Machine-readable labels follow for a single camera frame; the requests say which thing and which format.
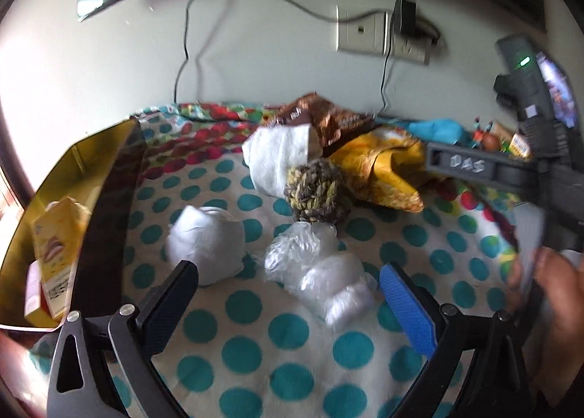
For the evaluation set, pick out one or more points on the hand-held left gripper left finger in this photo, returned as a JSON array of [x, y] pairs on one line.
[[169, 304]]

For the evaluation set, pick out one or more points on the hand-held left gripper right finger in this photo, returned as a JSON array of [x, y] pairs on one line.
[[408, 308]]

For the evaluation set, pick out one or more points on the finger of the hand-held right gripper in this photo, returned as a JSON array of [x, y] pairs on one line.
[[474, 165]]

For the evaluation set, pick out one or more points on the white paper ball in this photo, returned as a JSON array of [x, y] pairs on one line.
[[205, 244]]

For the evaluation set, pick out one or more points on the yellow snack packet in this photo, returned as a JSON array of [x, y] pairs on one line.
[[388, 172]]

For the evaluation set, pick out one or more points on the clear plastic bag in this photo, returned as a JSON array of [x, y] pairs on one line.
[[319, 272]]

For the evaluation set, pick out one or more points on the brown yellow yarn ball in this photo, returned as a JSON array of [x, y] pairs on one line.
[[315, 192]]

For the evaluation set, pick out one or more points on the brown snack wrapper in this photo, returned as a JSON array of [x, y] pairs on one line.
[[328, 121]]

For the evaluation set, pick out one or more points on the gold metal box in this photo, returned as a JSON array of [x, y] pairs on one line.
[[91, 162]]

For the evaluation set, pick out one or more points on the person's right hand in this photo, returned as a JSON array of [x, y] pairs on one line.
[[556, 308]]

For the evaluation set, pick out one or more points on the small colourful toy figure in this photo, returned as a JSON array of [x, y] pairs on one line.
[[481, 135]]

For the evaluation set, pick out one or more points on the small yellow packet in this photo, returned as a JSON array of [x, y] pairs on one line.
[[513, 140]]

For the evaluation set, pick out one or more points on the blue cloth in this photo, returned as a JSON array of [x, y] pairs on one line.
[[438, 130]]

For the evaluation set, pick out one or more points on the yellow carton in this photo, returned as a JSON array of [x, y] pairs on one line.
[[57, 254]]

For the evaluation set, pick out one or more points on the black power adapter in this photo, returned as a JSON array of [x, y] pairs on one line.
[[405, 16]]

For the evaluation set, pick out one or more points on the white wall socket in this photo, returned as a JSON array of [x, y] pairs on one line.
[[413, 51]]

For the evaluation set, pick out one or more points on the white wall outlet plate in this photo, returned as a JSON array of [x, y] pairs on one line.
[[362, 28]]

